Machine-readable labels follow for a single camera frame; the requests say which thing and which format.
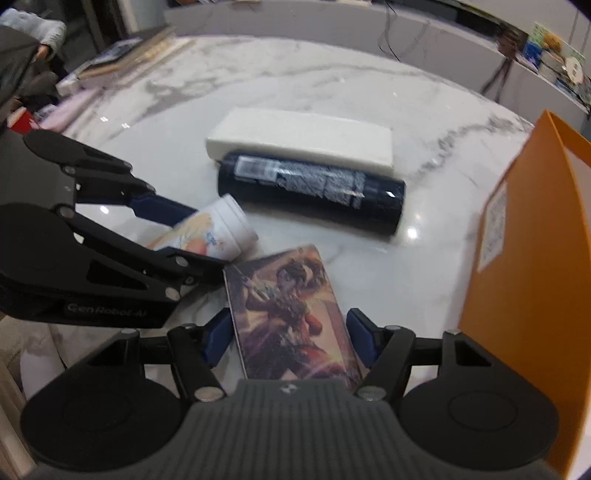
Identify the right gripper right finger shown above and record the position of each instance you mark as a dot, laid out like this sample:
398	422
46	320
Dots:
385	352

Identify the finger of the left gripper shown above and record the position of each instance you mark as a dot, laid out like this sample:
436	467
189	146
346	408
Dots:
160	210

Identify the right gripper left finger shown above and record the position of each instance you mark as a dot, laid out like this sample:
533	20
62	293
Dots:
194	351

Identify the white printed cup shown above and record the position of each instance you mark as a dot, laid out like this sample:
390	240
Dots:
220	231

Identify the illustrated card box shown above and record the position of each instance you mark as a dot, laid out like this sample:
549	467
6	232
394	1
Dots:
288	325

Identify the large orange storage box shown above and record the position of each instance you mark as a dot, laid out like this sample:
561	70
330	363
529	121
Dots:
528	299

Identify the stack of books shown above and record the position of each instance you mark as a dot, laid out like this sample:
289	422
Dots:
126	60

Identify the black cylindrical bottle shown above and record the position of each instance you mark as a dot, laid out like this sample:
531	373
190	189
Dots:
371	202

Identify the white long box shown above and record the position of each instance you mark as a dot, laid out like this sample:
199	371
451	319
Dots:
304	136

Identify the white round fan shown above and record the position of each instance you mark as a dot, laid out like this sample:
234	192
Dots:
574	70

